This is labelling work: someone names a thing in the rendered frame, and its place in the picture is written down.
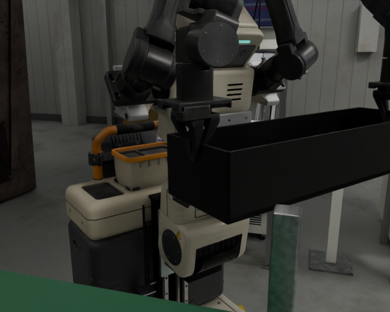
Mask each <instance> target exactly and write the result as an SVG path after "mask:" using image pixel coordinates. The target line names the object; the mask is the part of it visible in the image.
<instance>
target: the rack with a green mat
mask: <svg viewBox="0 0 390 312"><path fill-rule="evenodd" d="M301 212H302V208H301V207H300V206H289V205H282V204H276V205H275V207H274V211H273V214H272V235H271V256H270V268H269V290H268V302H267V312H294V308H295V292H296V284H297V268H298V252H299V243H300V227H301ZM0 312H232V311H226V310H220V309H215V308H209V307H205V306H198V305H192V304H188V303H182V302H177V301H171V300H164V299H160V298H154V297H147V296H143V295H137V294H133V293H126V292H120V291H116V290H109V289H105V288H99V287H93V286H88V285H82V284H75V283H71V282H65V281H61V280H54V279H47V278H44V277H37V276H33V275H27V274H20V273H16V272H9V271H3V270H0Z"/></svg>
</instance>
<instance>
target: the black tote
mask: <svg viewBox="0 0 390 312"><path fill-rule="evenodd" d="M167 160H168V193H169V194H171V195H172V196H174V197H176V198H178V199H180V200H182V201H184V202H186V203H188V204H189V205H191V206H193V207H195V208H197V209H199V210H201V211H203V212H205V213H207V214H209V215H210V216H212V217H214V218H216V219H218V220H220V221H221V222H223V223H225V224H227V225H229V224H231V223H235V222H239V221H241V220H244V219H248V218H251V217H254V216H257V215H261V214H264V213H266V212H270V211H273V210H274V207H275V205H276V204H282V205H292V204H296V203H298V202H301V201H305V200H308V199H311V198H314V197H317V196H321V195H323V194H327V193H330V192H333V191H337V190H339V189H342V188H346V187H349V186H352V185H355V184H359V183H362V182H364V181H368V180H372V179H374V178H377V177H380V176H384V175H387V174H390V121H389V122H385V123H384V122H383V119H382V117H381V113H380V111H379V109H374V108H363V107H356V108H348V109H343V110H334V111H326V112H321V113H312V114H307V115H299V116H290V117H285V118H277V119H268V120H263V121H255V122H250V123H241V124H233V125H228V126H219V127H217V128H216V130H215V131H214V133H213V135H212V137H211V138H210V140H209V142H208V144H207V145H206V144H202V143H200V146H199V152H198V155H197V160H196V162H192V161H190V160H189V157H188V154H187V152H186V149H185V146H184V144H183V141H182V139H181V138H180V135H179V134H178V132H175V133H170V134H167Z"/></svg>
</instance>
